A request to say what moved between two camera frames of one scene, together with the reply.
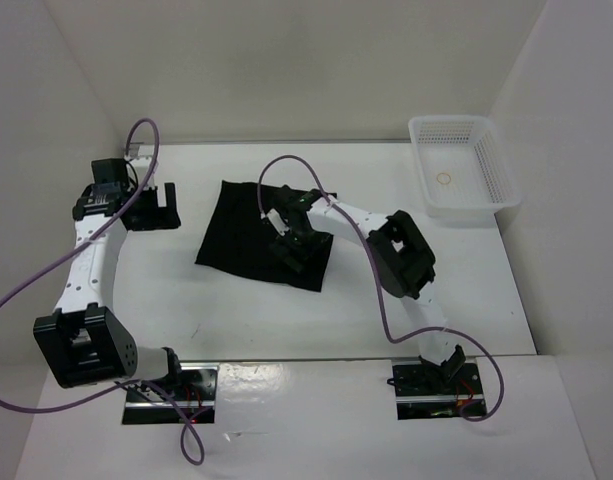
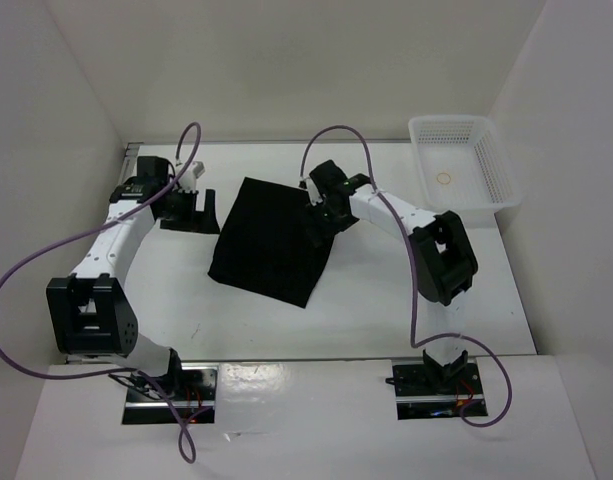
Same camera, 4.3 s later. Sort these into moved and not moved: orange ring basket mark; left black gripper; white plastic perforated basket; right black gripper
Moved: right black gripper; left black gripper
Not moved: orange ring basket mark; white plastic perforated basket
